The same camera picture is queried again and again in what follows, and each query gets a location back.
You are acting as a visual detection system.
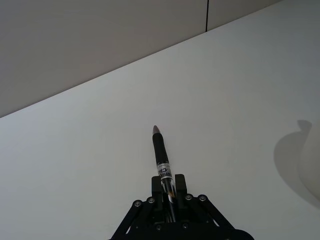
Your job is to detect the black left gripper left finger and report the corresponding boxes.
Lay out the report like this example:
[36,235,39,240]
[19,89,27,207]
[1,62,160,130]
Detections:
[109,175,168,240]

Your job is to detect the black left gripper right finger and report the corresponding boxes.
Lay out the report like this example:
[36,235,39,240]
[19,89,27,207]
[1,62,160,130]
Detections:
[174,173,236,230]

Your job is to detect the black pen with clear barrel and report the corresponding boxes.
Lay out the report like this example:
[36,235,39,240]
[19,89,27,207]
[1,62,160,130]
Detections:
[152,124,178,223]

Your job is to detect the pale cream rounded object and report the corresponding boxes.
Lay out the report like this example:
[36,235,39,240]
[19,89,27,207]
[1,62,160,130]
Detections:
[299,124,320,204]

